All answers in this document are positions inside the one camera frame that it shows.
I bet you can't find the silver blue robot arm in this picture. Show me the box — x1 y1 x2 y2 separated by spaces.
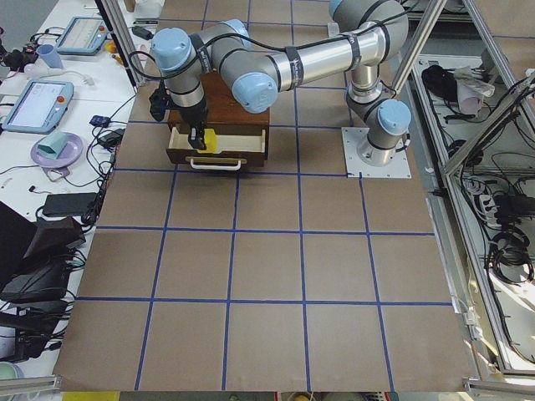
150 1 411 167

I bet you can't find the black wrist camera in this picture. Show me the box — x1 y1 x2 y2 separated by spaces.
149 80 168 122

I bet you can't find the purple plate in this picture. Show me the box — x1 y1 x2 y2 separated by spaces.
30 131 84 168

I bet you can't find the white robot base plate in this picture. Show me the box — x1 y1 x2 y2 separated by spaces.
341 127 411 179

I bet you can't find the light blue cup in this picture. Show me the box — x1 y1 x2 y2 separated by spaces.
36 43 64 69

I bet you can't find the dark wooden drawer cabinet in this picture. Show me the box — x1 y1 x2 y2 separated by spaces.
168 72 270 127

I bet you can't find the upper teach pendant tablet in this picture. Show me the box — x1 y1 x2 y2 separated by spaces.
56 17 108 56

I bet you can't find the wooden drawer with white handle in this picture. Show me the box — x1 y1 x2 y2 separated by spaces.
166 128 268 171

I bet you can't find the lower teach pendant tablet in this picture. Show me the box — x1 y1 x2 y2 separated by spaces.
2 79 74 135

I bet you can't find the yellow block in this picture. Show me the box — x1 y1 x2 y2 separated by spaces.
197 128 218 154

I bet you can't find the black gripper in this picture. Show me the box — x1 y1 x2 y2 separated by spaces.
180 102 208 150

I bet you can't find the teal cup on plate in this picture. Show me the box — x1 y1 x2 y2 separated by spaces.
37 130 69 159

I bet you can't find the aluminium frame strut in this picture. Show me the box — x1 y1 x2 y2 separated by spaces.
94 0 146 88

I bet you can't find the teach pendant tablet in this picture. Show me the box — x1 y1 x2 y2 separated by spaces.
56 17 108 56
2 79 74 135

